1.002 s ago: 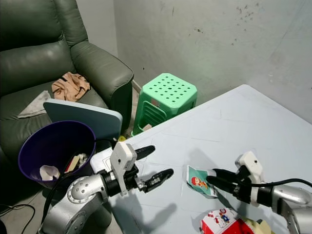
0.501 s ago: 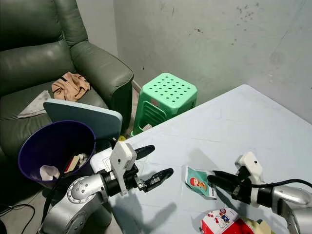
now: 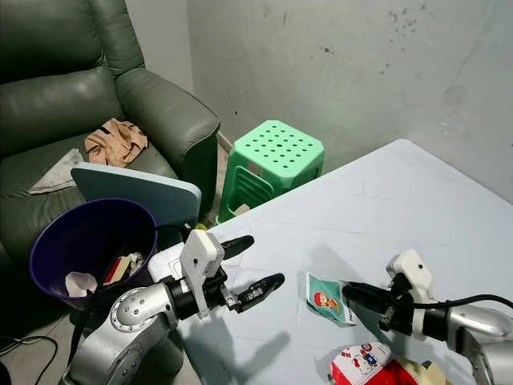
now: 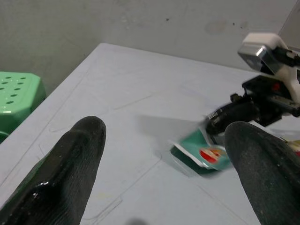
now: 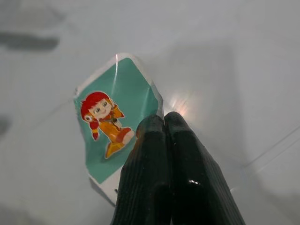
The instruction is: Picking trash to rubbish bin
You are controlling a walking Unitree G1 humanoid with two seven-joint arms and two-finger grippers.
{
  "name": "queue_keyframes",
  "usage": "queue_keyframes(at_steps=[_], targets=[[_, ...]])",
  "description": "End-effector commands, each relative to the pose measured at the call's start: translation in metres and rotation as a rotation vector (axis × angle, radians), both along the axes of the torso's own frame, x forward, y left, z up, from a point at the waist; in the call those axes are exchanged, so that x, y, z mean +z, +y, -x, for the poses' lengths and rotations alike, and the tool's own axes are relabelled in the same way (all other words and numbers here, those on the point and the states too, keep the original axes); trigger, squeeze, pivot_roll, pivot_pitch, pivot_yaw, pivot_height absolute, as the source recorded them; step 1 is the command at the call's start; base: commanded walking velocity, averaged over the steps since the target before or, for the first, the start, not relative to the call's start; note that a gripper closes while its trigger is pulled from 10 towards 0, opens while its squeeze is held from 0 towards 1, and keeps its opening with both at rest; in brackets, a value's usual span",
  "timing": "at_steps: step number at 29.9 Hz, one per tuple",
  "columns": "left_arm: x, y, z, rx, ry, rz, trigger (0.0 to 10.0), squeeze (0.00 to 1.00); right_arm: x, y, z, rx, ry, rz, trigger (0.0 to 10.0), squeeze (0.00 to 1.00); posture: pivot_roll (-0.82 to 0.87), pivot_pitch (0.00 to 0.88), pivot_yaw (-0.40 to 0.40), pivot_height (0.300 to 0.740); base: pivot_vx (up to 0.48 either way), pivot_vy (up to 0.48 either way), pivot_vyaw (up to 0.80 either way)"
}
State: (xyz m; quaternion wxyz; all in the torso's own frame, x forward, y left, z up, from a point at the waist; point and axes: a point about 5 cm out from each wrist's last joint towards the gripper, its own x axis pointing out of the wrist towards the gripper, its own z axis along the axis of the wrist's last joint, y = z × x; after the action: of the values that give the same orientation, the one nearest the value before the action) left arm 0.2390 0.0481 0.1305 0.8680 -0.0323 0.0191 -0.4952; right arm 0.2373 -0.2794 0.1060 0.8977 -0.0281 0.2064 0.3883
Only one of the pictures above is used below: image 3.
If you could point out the grey flat cloth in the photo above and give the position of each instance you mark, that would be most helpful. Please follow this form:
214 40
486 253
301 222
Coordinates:
58 172

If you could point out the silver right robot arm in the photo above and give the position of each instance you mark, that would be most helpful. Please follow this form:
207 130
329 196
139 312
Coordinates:
477 329

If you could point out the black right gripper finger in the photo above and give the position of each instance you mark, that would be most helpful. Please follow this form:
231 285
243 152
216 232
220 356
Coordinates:
367 297

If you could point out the green plastic stool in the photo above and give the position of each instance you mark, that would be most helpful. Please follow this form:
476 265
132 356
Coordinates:
276 148

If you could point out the light blue chair back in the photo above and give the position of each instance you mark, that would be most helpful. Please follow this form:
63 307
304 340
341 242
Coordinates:
140 192

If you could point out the beige crumpled cloth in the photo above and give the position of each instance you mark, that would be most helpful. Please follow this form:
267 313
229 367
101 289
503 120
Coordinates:
115 143

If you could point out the white crumpled paper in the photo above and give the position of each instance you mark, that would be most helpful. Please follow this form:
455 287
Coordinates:
79 283

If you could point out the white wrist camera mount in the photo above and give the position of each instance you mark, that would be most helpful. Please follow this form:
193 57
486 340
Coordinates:
200 253
410 271

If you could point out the teal snack packet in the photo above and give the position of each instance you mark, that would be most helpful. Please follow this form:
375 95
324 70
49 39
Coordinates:
325 301

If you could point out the red and white packet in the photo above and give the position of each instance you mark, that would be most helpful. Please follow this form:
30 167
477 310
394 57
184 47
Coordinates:
365 367

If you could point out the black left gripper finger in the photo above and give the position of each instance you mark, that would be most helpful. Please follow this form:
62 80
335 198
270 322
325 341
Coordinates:
237 245
263 289

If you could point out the green leather sofa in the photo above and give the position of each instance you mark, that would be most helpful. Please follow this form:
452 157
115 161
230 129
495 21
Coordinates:
64 96

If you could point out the beige crumpled wrapper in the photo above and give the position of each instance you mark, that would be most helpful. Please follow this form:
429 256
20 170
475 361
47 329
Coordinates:
429 374

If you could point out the red and brown wrapper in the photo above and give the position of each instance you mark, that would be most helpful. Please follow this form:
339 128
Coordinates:
124 267

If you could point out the purple plastic rubbish bin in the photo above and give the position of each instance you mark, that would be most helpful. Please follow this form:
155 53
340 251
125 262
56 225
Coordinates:
84 233

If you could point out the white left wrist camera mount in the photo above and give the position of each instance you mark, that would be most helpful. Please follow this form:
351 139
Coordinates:
200 253

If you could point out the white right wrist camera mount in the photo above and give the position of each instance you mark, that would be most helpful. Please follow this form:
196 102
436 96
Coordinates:
410 271

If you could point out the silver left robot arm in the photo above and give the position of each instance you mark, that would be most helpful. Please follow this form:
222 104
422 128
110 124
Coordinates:
128 321

